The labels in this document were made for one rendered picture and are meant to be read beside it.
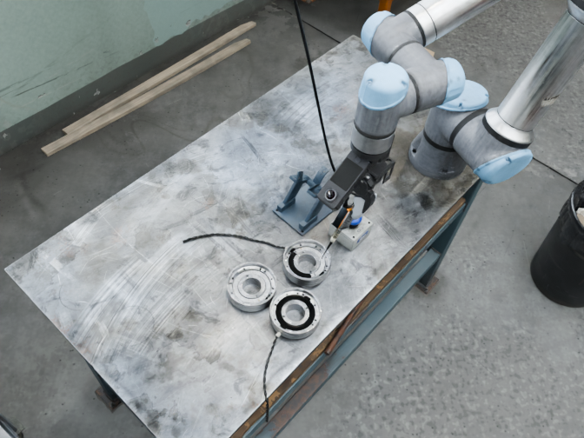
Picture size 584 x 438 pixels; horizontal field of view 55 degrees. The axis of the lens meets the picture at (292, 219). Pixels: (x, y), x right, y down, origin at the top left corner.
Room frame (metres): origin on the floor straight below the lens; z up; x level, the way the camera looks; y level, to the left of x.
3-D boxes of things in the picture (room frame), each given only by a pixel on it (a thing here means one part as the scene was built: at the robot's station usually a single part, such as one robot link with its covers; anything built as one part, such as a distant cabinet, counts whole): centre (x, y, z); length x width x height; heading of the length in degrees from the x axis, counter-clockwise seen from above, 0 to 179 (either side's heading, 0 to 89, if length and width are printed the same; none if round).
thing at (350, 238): (0.75, -0.14, 0.82); 0.08 x 0.07 x 0.05; 142
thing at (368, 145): (0.73, -0.13, 1.15); 0.08 x 0.08 x 0.05
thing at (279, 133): (0.86, 0.00, 0.79); 1.20 x 0.60 x 0.02; 142
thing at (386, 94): (0.73, -0.13, 1.23); 0.09 x 0.08 x 0.11; 121
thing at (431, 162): (1.02, -0.36, 0.85); 0.15 x 0.15 x 0.10
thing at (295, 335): (0.52, -0.03, 0.82); 0.10 x 0.10 x 0.04
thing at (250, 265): (0.57, 0.07, 0.82); 0.10 x 0.10 x 0.04
